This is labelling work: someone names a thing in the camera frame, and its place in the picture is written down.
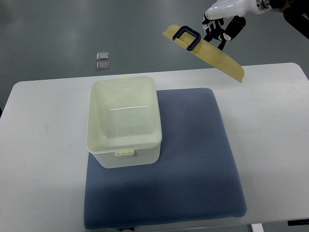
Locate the black table frame bracket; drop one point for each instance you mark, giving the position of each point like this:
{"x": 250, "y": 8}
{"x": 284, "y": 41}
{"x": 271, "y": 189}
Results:
{"x": 298, "y": 222}

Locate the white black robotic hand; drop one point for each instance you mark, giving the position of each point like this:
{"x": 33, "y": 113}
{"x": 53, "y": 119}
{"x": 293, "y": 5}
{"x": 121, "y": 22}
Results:
{"x": 224, "y": 20}

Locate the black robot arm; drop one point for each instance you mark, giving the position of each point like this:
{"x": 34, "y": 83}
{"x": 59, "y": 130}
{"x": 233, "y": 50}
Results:
{"x": 295, "y": 12}

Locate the upper metal floor plate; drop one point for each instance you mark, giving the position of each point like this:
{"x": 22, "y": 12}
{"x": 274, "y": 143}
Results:
{"x": 102, "y": 56}

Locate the white table leg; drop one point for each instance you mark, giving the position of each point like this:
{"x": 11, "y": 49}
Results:
{"x": 257, "y": 227}

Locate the yellow storage box lid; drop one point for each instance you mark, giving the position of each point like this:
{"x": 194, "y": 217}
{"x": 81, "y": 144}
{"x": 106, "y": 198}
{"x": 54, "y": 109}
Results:
{"x": 191, "y": 41}

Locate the blue textured mat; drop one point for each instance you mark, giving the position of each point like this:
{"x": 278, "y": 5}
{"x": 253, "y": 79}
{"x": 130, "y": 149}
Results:
{"x": 195, "y": 177}

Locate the white storage box base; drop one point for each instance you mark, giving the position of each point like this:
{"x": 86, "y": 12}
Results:
{"x": 124, "y": 125}

